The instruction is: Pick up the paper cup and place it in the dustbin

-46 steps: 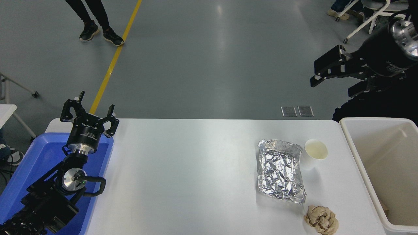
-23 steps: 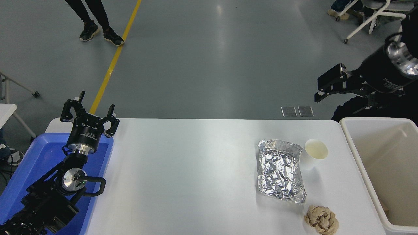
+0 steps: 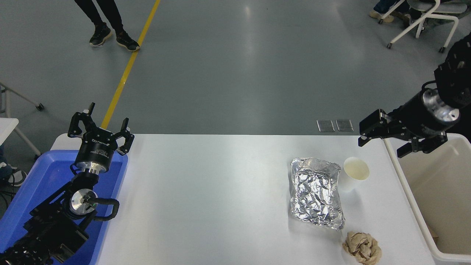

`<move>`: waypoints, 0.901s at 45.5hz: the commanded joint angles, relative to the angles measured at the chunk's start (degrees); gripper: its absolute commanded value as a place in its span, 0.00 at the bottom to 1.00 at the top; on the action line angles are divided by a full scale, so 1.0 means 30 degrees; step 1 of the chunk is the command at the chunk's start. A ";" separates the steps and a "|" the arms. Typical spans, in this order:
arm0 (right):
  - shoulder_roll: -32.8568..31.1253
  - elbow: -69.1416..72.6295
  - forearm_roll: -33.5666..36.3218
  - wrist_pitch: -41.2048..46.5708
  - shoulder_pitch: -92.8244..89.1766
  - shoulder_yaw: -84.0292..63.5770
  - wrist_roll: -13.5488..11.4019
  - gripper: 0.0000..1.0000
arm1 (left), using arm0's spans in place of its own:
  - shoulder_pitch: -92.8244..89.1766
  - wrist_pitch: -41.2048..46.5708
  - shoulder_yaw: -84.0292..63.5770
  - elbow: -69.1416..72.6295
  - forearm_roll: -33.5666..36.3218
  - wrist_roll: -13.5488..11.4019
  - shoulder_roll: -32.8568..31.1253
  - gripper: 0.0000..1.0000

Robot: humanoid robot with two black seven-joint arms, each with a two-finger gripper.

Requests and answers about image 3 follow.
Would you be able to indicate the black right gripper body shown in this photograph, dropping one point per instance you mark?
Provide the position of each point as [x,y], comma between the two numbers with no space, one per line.
[419,117]

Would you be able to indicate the metal floor socket plate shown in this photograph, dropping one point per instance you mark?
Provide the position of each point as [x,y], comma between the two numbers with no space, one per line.
[325,125]
[344,125]

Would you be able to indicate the white side table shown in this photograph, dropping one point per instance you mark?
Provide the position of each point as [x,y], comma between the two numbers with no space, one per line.
[7,127]

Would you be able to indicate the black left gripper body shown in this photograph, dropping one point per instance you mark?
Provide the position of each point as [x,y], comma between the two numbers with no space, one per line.
[96,151]

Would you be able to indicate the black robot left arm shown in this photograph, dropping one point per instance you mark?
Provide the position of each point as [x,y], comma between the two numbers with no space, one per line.
[55,224]

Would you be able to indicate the tan paper scrap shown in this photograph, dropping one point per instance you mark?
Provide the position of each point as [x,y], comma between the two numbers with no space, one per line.
[433,234]

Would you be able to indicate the crumpled foil tray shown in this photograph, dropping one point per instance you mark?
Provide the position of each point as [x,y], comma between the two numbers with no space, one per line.
[316,191]

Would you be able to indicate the white wheeled chair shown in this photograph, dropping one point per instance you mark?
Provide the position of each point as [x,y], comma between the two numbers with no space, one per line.
[404,32]

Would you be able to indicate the white paper cup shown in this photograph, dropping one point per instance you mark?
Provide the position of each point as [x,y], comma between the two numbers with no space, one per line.
[355,169]

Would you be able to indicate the blue plastic tray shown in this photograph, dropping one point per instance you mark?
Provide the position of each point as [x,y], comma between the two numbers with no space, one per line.
[40,173]

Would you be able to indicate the crumpled tan paper ball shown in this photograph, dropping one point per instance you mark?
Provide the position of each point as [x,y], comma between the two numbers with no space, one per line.
[362,248]

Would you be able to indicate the grey wheeled frame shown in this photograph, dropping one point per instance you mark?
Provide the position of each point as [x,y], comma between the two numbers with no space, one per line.
[39,106]

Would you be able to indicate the large pale plastic bin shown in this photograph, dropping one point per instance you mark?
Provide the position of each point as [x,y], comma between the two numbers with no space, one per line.
[434,184]

